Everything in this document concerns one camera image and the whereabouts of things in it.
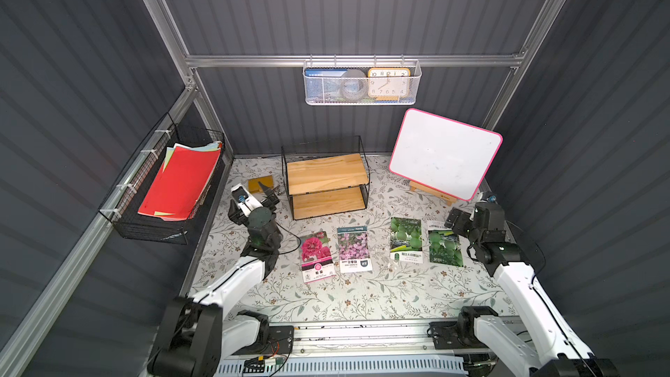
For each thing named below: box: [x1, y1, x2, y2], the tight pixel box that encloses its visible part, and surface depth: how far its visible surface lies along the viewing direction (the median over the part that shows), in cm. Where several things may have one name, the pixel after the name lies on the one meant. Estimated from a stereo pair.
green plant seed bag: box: [389, 216, 424, 264], surface depth 96 cm
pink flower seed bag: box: [298, 231, 336, 284], surface depth 91 cm
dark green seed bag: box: [427, 220, 464, 268], surface depth 93 cm
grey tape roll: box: [340, 68, 369, 102], surface depth 89 cm
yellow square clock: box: [368, 67, 411, 102], surface depth 91 cm
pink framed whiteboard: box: [388, 108, 504, 202], surface depth 95 cm
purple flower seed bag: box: [336, 226, 373, 274], surface depth 93 cm
